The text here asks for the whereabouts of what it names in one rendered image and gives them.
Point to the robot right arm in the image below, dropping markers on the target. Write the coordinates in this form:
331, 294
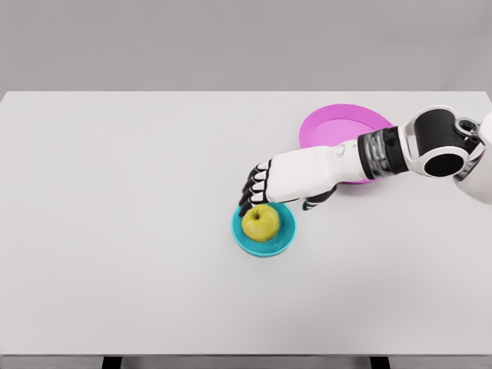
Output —
419, 146

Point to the yellow-green apple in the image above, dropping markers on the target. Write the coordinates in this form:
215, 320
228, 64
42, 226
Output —
260, 223

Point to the blue bowl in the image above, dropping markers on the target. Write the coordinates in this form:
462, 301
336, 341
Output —
269, 246

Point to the pink plate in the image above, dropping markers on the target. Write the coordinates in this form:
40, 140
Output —
330, 128

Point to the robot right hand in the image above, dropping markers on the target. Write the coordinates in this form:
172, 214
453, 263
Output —
292, 177

